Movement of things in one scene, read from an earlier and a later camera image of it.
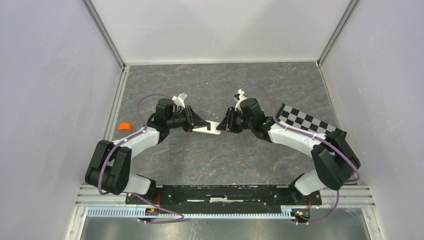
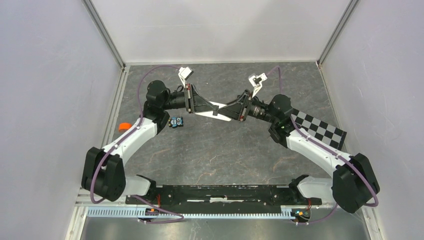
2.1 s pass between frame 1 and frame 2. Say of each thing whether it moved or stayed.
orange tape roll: stayed
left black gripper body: moved
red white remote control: moved
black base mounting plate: stayed
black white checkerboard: stayed
